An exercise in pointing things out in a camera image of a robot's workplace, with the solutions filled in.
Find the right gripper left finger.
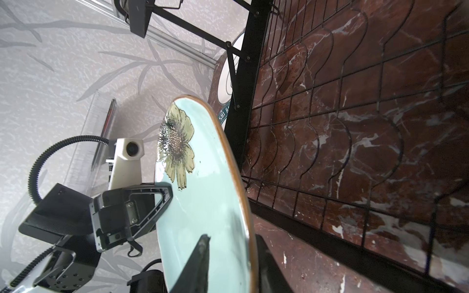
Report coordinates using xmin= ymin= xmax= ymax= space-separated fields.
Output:
xmin=170 ymin=234 xmax=211 ymax=293

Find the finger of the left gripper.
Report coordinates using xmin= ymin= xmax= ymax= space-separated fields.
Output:
xmin=127 ymin=183 xmax=173 ymax=241

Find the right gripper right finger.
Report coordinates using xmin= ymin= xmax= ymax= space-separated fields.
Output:
xmin=256 ymin=234 xmax=293 ymax=293

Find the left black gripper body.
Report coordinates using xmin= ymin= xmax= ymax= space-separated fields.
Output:
xmin=90 ymin=188 xmax=155 ymax=253

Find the mint green flower plate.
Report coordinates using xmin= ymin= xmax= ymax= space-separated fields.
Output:
xmin=155 ymin=95 xmax=259 ymax=293

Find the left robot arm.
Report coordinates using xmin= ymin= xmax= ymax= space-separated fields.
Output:
xmin=4 ymin=135 xmax=172 ymax=293

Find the white plate green lettered rim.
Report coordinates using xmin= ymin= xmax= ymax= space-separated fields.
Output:
xmin=217 ymin=101 xmax=230 ymax=124

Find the white plate grey flower outline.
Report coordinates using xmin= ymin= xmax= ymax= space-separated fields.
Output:
xmin=217 ymin=31 xmax=245 ymax=105

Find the clear plastic wall bin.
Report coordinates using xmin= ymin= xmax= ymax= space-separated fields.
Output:
xmin=64 ymin=91 xmax=117 ymax=197

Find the black wire dish rack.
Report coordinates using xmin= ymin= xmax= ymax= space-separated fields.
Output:
xmin=113 ymin=0 xmax=469 ymax=293

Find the aluminium cage frame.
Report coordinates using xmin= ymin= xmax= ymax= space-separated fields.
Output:
xmin=75 ymin=0 xmax=221 ymax=68

